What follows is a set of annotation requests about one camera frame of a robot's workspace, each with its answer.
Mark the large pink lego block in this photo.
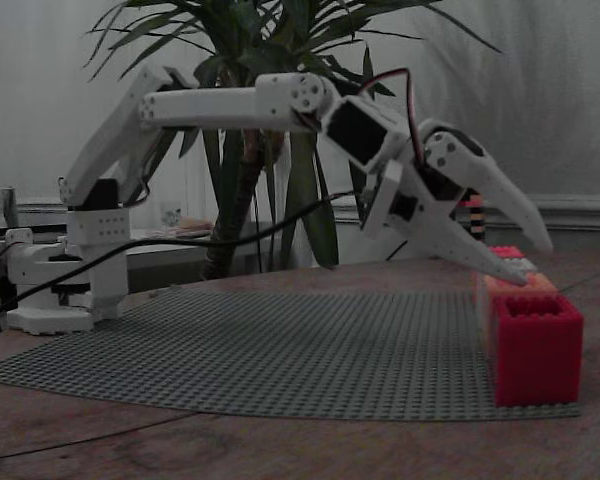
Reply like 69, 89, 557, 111
487, 244, 524, 260

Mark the multicolour lego brick tower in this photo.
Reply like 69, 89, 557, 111
458, 187, 484, 247

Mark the orange lego block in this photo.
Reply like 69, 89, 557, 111
481, 272, 562, 364

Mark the dark pink lego block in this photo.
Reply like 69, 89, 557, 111
493, 294, 585, 407

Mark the grey lego baseplate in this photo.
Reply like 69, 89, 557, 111
0, 288, 584, 421

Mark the large green palm plant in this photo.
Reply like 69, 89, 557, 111
82, 0, 504, 281

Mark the robot servo cable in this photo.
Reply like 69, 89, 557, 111
358, 67, 427, 166

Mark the thick black cable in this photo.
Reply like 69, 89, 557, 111
0, 191, 364, 326

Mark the thin black table cable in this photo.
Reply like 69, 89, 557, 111
0, 409, 206, 464

